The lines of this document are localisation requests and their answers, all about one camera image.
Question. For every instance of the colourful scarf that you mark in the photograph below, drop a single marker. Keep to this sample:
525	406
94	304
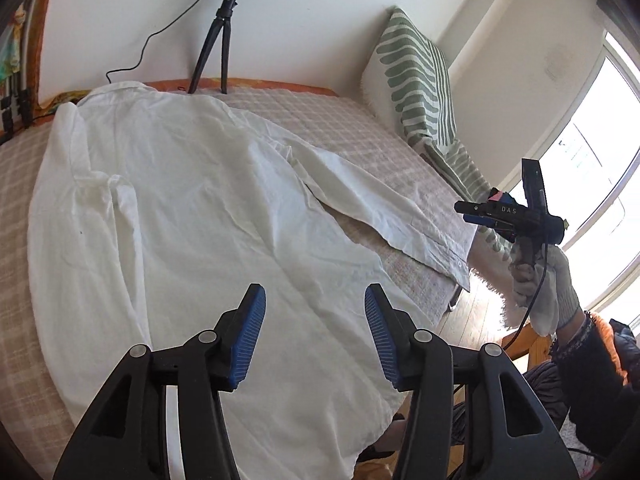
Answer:
11	55

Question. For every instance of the person's right forearm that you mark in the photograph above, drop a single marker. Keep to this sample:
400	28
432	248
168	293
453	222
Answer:
600	370

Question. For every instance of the wooden frame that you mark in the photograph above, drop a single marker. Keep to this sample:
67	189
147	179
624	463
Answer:
530	355

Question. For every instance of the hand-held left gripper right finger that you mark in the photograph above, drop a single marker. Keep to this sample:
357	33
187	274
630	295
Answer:
382	340

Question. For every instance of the beige plaid blanket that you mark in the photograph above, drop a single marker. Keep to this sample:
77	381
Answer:
375	150

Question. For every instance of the orange patterned bedsheet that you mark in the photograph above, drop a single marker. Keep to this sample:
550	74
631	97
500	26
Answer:
300	89

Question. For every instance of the black tripod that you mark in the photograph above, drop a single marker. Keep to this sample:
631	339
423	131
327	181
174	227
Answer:
223	35

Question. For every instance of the green striped white pillow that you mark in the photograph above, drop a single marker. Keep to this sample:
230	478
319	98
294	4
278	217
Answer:
410	75

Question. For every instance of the window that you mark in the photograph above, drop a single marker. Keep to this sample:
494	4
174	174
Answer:
590	160

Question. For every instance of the green striped white throw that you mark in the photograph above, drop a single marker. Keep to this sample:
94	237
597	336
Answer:
460	170

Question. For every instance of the person's right hand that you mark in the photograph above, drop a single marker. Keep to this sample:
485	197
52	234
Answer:
557	290

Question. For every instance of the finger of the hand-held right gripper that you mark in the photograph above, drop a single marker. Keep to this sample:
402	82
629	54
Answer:
477	220
472	207

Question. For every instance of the white shirt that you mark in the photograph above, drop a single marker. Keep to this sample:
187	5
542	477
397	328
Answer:
200	210

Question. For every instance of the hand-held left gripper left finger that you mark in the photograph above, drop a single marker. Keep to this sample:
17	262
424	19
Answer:
247	340

